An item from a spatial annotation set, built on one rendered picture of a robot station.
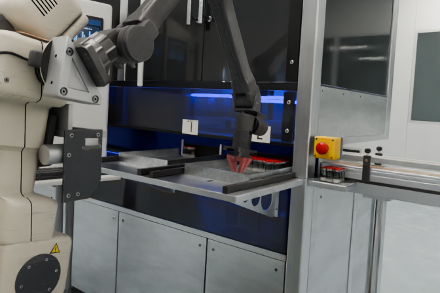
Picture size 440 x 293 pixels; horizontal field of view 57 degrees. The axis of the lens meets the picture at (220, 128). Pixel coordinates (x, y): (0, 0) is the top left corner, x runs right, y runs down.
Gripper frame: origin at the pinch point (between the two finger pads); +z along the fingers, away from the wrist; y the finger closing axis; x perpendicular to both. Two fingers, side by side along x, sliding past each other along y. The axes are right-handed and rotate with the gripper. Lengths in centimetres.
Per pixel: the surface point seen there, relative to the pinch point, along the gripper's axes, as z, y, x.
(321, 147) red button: -13.7, 19.1, -18.2
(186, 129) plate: -15, 22, 43
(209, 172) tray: 0.0, -1.5, 9.5
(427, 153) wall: -53, 482, 31
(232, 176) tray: -0.2, -1.5, 0.3
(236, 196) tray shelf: 4.2, -14.7, -10.7
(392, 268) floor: 54, 220, -1
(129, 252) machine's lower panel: 46, 32, 74
